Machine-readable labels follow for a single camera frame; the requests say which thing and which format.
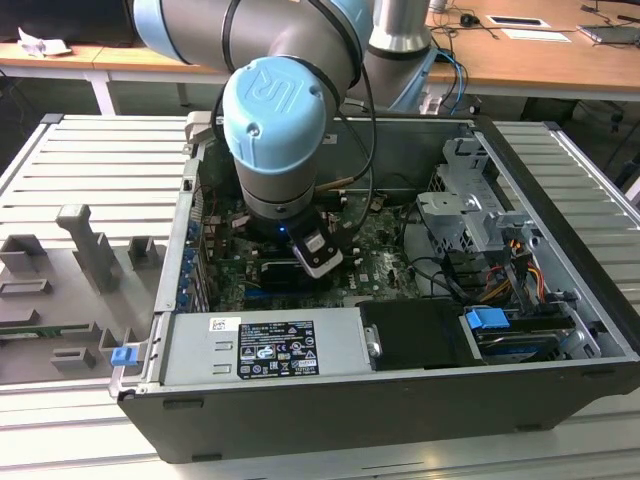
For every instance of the green motherboard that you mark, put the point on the green motherboard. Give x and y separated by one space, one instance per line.
385 270

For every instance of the blue case latch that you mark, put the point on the blue case latch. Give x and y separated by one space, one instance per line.
122 356

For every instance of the silver power supply unit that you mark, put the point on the silver power supply unit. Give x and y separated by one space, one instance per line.
200 350

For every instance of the green RAM stick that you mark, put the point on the green RAM stick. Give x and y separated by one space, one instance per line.
45 330

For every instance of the white paper sheet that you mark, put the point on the white paper sheet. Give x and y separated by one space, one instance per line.
535 35

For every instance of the black computer mouse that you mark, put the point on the black computer mouse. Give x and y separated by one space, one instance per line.
469 20

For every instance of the crumpled white paper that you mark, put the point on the crumpled white paper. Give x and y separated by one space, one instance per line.
40 46

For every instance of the silver drive cage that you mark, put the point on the silver drive cage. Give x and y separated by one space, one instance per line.
450 210

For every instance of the grey parts rack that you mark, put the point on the grey parts rack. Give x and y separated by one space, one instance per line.
90 250

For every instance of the grey case latch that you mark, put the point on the grey case latch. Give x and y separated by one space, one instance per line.
197 127

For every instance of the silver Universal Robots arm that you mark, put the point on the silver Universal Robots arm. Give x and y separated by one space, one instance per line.
270 125

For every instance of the hard disk in blue carrier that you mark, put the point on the hard disk in blue carrier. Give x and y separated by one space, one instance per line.
485 320

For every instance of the grey tablet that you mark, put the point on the grey tablet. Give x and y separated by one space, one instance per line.
615 34

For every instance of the black graphics card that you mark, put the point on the black graphics card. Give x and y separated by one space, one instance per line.
280 277

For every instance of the wooden desk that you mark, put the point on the wooden desk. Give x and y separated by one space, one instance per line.
500 60

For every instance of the black computer box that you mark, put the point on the black computer box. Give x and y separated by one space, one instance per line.
75 20

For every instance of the black plastic shroud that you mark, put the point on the black plastic shroud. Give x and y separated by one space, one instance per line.
415 335

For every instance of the black open PC case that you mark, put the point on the black open PC case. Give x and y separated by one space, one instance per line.
350 415

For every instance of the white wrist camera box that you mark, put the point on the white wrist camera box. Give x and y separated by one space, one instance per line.
320 265

